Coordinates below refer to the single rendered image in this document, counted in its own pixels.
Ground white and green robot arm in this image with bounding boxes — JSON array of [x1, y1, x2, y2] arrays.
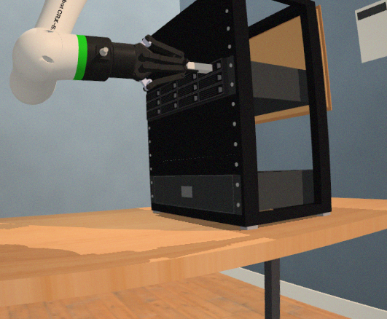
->
[[9, 0, 113, 105]]

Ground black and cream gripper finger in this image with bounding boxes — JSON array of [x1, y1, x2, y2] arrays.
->
[[141, 34, 212, 68], [140, 63, 212, 92]]

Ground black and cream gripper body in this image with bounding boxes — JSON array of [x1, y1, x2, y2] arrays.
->
[[109, 42, 155, 82]]

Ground black server rack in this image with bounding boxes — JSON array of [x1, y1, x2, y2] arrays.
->
[[146, 0, 332, 230]]

